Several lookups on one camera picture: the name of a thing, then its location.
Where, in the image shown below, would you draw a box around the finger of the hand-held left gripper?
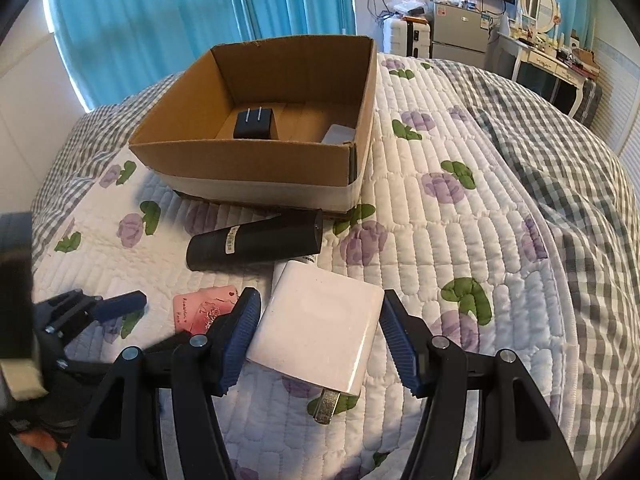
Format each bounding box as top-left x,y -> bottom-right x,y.
32,290 -> 148,337
47,347 -> 123,378

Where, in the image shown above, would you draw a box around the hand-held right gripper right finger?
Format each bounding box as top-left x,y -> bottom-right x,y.
377,289 -> 581,480

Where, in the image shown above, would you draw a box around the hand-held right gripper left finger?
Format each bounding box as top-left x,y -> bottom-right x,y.
55,287 -> 263,480

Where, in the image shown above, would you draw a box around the white power adapter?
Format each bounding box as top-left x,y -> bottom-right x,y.
245,260 -> 385,423

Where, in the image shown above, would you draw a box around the brown cardboard box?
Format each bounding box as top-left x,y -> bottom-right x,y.
128,35 -> 378,212

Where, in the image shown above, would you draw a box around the pink card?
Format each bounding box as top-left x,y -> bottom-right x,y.
172,285 -> 238,336

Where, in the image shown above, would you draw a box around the black cylindrical bottle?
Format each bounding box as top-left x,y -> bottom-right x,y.
186,208 -> 325,272

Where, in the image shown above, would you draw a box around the floral quilted blanket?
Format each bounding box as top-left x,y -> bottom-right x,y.
32,55 -> 576,480

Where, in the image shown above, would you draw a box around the black power adapter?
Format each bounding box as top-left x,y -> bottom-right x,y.
233,106 -> 278,140

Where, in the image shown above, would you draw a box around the small white plastic case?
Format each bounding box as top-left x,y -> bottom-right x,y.
320,124 -> 357,147

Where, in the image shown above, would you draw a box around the blue curtain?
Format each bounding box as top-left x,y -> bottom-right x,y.
42,0 -> 358,111

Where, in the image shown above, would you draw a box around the white suitcase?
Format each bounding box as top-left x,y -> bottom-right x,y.
385,17 -> 432,58

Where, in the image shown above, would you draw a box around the white dressing table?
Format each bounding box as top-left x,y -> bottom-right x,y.
487,30 -> 601,113

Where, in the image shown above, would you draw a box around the silver mini fridge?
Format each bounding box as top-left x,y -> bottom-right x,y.
431,1 -> 493,68

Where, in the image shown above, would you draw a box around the white slatted door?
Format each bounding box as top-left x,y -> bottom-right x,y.
585,35 -> 640,161

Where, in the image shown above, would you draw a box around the clear plastic bags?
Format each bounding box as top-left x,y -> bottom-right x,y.
389,0 -> 431,18

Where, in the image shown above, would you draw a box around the white oval mirror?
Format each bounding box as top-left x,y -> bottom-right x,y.
518,0 -> 560,36

